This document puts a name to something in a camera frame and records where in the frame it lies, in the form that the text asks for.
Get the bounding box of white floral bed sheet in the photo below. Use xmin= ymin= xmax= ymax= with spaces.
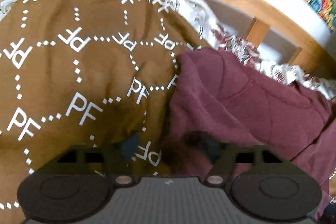
xmin=163 ymin=0 xmax=335 ymax=101

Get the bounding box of brown PF-print duvet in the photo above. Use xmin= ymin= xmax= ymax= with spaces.
xmin=1 ymin=0 xmax=207 ymax=223

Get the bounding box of maroon long-sleeve shirt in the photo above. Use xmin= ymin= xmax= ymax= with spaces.
xmin=161 ymin=48 xmax=335 ymax=218

